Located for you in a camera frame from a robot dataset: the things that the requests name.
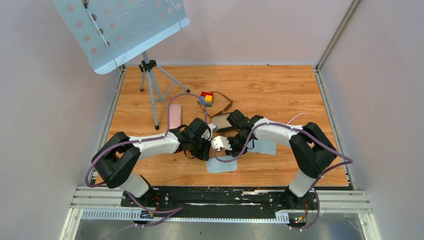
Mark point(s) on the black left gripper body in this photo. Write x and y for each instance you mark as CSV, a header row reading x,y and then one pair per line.
x,y
199,147

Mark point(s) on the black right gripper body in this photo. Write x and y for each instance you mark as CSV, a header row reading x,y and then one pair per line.
x,y
237,144

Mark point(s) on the black glasses case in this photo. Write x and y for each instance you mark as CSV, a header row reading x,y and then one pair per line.
x,y
221,122

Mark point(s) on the blue cleaning cloth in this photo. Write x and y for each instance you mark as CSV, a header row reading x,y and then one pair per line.
x,y
213,166
261,146

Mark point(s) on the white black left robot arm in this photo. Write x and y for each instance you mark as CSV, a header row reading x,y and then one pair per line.
x,y
116,160

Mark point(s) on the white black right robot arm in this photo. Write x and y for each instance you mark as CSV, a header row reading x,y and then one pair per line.
x,y
311,148

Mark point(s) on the pink glasses case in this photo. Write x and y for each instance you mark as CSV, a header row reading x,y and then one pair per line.
x,y
175,116

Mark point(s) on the colourful toy brick cube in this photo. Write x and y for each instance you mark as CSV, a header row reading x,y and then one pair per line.
x,y
206,98

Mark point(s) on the perforated music stand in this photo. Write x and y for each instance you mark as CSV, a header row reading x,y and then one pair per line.
x,y
112,32

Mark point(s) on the brown frame sunglasses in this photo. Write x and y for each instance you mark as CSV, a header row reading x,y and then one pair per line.
x,y
221,104

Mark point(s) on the white frame sunglasses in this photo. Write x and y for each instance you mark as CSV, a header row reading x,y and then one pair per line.
x,y
295,117

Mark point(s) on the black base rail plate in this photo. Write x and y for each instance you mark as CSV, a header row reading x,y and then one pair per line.
x,y
226,203

